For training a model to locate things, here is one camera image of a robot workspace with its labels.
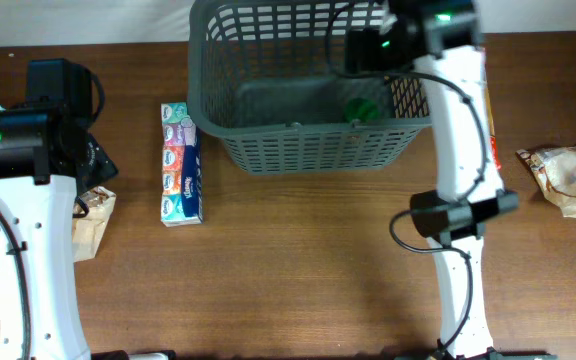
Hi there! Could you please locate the green lid jar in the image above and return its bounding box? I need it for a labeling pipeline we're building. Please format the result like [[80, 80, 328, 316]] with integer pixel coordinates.
[[343, 98, 380, 123]]

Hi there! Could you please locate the beige snack bag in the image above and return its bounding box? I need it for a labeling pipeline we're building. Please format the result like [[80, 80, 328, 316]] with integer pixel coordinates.
[[72, 186, 116, 262], [516, 146, 576, 218]]

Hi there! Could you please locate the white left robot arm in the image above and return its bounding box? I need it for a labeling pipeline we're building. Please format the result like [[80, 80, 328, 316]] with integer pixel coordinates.
[[0, 59, 118, 359]]

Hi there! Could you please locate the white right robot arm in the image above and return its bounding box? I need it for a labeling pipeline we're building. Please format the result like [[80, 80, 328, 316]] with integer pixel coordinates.
[[339, 1, 519, 359]]

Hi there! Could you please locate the grey plastic mesh basket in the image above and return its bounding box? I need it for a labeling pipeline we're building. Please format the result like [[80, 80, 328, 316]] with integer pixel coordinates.
[[187, 0, 431, 175]]

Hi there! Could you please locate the red orange pasta packet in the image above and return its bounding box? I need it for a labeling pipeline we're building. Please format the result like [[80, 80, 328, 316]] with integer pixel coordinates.
[[479, 48, 502, 170]]

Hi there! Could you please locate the Kleenex tissue multipack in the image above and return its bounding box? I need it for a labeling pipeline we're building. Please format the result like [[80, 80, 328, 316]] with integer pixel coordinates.
[[160, 102, 203, 227]]

